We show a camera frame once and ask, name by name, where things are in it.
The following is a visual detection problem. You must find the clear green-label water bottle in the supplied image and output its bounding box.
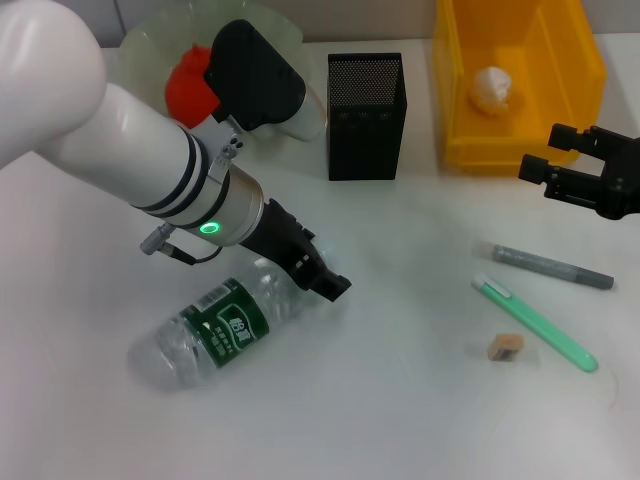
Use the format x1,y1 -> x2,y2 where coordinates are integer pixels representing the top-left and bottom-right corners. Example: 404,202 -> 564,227
127,239 -> 346,394

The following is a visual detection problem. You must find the red-orange toy orange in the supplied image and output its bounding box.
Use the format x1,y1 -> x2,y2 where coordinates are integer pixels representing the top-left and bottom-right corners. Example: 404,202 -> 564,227
165,43 -> 221,129

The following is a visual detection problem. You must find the green pen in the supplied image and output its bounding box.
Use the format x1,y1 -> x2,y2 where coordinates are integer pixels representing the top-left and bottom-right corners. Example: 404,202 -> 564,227
469,272 -> 600,374

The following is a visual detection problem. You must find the pale green glass fruit bowl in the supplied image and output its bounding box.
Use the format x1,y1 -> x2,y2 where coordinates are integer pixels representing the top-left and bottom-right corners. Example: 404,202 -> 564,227
117,0 -> 306,141

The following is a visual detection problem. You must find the white paper ball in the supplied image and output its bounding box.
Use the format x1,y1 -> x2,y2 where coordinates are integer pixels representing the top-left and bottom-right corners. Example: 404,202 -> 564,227
467,65 -> 516,116

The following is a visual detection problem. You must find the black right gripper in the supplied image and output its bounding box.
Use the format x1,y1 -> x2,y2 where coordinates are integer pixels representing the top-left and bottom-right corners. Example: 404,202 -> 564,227
518,122 -> 640,221

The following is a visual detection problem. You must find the small wooden pencil sharpener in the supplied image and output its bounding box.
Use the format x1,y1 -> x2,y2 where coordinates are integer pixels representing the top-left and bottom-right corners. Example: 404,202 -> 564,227
487,333 -> 525,362

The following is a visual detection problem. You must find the black mesh pen holder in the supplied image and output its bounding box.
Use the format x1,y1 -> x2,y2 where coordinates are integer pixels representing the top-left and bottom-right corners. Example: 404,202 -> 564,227
327,52 -> 409,182

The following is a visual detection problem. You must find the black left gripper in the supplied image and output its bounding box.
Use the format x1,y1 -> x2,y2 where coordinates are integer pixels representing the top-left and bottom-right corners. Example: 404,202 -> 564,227
239,198 -> 353,303

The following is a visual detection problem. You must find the yellow plastic bin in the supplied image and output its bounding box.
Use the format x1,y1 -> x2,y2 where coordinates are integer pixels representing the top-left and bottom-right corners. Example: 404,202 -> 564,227
432,0 -> 609,174

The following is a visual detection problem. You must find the grey marker pen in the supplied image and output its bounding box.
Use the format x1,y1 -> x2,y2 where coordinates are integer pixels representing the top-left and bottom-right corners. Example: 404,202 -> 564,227
472,239 -> 616,290

